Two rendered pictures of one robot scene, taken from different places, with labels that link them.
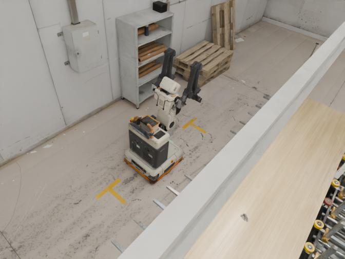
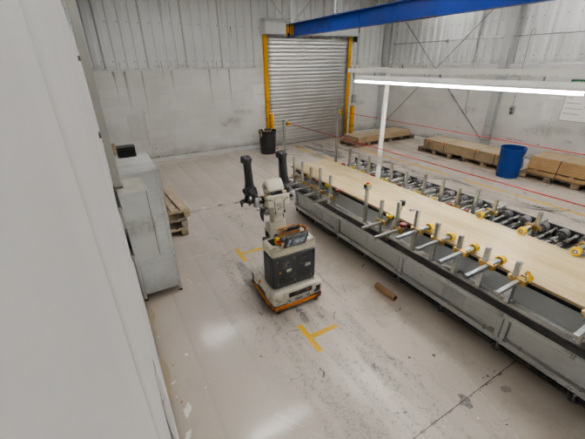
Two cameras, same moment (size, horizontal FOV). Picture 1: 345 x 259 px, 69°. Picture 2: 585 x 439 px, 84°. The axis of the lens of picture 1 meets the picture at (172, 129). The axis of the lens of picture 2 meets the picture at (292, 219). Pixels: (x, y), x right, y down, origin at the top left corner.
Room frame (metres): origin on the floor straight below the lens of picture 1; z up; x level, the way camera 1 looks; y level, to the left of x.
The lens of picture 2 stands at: (0.98, 3.09, 2.53)
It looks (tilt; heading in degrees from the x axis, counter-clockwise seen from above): 26 degrees down; 295
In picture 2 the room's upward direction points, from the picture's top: 1 degrees counter-clockwise
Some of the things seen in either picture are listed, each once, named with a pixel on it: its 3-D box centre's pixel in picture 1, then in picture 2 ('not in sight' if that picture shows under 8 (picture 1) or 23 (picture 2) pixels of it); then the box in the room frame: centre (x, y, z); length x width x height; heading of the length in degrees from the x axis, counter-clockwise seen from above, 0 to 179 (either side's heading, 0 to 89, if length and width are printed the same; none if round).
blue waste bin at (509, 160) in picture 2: not in sight; (510, 161); (-0.60, -5.88, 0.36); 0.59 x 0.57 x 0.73; 55
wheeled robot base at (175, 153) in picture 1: (154, 155); (285, 281); (2.41, 0.23, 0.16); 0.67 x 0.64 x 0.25; 143
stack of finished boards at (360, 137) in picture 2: not in sight; (377, 134); (3.08, -8.68, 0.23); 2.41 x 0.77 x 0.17; 56
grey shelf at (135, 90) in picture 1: (146, 59); (145, 224); (4.11, 0.62, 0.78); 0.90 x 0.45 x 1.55; 145
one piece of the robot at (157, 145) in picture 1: (150, 139); (287, 254); (2.34, 0.29, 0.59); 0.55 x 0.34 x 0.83; 53
